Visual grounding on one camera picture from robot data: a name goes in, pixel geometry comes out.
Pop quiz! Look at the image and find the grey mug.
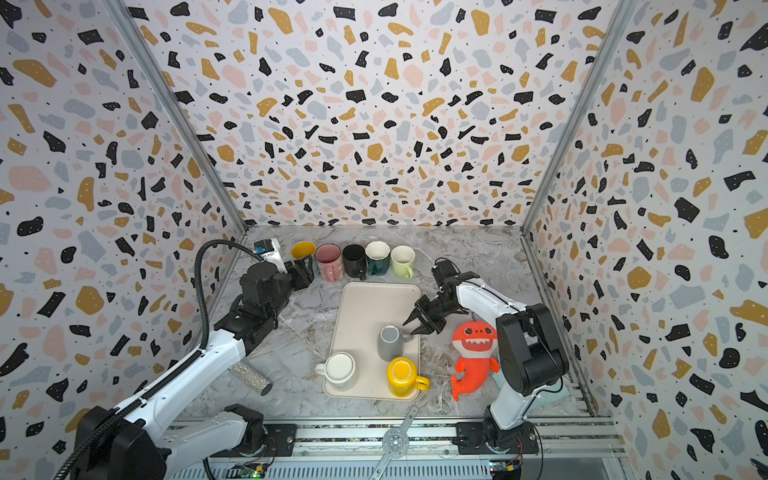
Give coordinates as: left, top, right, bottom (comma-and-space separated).
377, 325, 415, 362

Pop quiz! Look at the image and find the red shark plush toy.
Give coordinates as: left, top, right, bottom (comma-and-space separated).
451, 320, 500, 401

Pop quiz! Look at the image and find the black mug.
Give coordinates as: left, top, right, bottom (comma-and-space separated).
342, 244, 367, 281

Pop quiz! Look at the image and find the blue patterned mug yellow inside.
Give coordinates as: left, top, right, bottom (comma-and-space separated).
291, 241, 318, 274

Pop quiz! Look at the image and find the white mug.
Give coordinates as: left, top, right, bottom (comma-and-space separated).
314, 352, 358, 390

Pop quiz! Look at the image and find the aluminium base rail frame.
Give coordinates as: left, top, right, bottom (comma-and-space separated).
113, 416, 631, 480

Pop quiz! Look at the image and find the teal cloth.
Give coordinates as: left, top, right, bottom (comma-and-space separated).
533, 379, 571, 409

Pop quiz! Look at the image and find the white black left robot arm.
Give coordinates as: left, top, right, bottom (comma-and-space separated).
55, 259, 314, 479

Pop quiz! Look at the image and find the dark green mug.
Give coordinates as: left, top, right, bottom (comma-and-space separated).
365, 241, 391, 276

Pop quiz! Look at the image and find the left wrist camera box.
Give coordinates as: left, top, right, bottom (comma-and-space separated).
253, 238, 287, 273

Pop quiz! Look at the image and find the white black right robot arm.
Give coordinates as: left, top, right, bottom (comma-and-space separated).
405, 257, 569, 453

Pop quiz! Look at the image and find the aluminium corner post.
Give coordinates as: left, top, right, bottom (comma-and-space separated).
103, 0, 247, 238
521, 0, 638, 238

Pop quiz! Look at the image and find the black corrugated cable conduit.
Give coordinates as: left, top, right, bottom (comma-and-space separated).
50, 238, 262, 480

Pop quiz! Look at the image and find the beige tray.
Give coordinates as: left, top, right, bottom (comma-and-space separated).
323, 282, 422, 401

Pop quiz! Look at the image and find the aluminium corner post left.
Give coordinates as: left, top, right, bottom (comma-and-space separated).
103, 0, 247, 238

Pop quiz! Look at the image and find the pink mug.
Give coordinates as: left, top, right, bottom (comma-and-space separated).
315, 243, 344, 283

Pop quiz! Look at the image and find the light green mug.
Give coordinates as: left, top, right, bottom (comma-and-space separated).
390, 245, 416, 279

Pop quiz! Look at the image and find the glittery silver cylinder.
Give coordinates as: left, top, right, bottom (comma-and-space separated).
229, 360, 273, 396

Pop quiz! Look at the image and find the metal perforated bracket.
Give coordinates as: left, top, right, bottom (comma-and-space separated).
369, 405, 419, 480

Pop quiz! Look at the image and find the aluminium corner post right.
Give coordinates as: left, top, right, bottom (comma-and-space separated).
521, 0, 638, 238

